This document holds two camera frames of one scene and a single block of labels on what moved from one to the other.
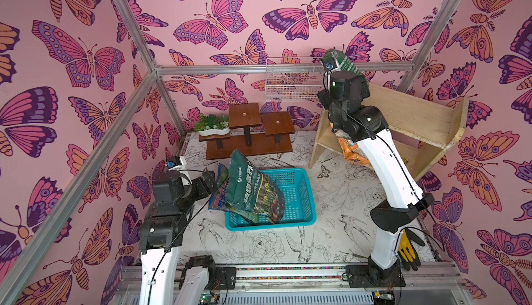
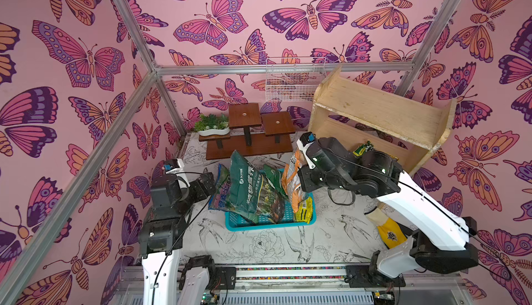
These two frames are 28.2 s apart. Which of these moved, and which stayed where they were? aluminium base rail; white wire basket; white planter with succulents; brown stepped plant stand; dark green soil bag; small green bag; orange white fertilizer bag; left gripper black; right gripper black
Moved: small green bag; right gripper black; orange white fertilizer bag
Stayed: white wire basket; left gripper black; white planter with succulents; aluminium base rail; dark green soil bag; brown stepped plant stand
